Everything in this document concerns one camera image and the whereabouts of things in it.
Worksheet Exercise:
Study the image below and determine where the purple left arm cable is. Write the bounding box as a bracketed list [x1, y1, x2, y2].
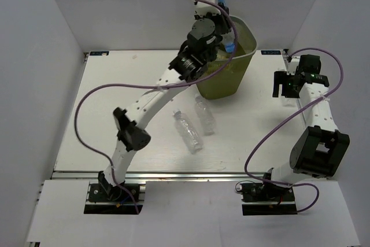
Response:
[74, 0, 239, 215]

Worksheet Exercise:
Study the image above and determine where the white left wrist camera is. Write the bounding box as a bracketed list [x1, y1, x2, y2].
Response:
[193, 0, 220, 19]

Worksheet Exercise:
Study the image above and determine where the clear crumpled bottle centre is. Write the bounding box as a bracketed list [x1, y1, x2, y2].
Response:
[194, 94, 216, 135]

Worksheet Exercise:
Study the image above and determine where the right blue table sticker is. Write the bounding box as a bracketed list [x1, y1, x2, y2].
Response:
[261, 50, 281, 56]

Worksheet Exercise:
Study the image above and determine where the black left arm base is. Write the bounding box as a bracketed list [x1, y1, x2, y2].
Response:
[83, 183, 145, 215]

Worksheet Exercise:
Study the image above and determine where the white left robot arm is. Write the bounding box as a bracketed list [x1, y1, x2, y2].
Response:
[98, 2, 231, 200]

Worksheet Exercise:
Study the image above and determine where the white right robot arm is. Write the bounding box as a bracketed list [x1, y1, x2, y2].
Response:
[261, 54, 350, 200]

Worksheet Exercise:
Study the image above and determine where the aluminium table front rail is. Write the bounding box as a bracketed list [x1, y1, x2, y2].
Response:
[50, 170, 329, 181]

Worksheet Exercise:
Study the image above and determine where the left blue table sticker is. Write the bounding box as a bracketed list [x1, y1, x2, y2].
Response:
[89, 51, 109, 56]

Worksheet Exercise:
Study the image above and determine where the clear crumpled bottle centre-left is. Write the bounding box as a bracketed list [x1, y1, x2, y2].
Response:
[173, 109, 204, 154]

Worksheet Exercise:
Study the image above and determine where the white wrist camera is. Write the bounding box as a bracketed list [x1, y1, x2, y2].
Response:
[193, 0, 220, 19]
[286, 56, 300, 75]

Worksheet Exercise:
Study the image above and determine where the blue label water bottle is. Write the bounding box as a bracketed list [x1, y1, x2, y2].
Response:
[217, 0, 235, 54]

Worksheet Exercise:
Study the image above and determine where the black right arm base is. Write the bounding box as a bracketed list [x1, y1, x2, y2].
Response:
[235, 180, 298, 216]

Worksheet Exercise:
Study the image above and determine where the blue table sticker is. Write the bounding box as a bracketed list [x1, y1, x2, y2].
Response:
[261, 50, 281, 56]
[89, 51, 109, 56]

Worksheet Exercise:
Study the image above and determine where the clear bottle far right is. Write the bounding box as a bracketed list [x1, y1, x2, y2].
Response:
[280, 97, 297, 108]

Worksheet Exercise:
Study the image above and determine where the square bottle yellow label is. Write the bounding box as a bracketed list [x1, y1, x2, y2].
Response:
[215, 50, 235, 63]

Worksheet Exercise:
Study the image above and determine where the olive green mesh bin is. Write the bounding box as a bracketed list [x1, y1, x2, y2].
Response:
[197, 16, 257, 99]

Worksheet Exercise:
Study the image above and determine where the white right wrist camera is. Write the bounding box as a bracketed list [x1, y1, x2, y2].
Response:
[286, 56, 300, 75]

